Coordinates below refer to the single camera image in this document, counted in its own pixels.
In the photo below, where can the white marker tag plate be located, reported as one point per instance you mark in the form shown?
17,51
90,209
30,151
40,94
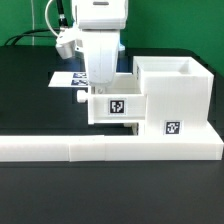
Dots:
69,79

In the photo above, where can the white front drawer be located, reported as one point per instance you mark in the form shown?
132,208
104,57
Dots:
133,127

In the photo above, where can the white drawer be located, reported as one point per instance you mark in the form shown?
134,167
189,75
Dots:
133,127
122,102

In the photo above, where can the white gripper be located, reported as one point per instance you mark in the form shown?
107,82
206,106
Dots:
100,55

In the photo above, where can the white drawer cabinet box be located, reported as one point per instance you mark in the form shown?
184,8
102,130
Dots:
178,92

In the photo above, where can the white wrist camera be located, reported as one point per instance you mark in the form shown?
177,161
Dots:
69,42

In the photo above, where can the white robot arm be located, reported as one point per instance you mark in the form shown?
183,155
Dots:
96,28

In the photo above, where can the white L-shaped obstacle wall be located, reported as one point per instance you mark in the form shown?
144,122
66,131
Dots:
197,145

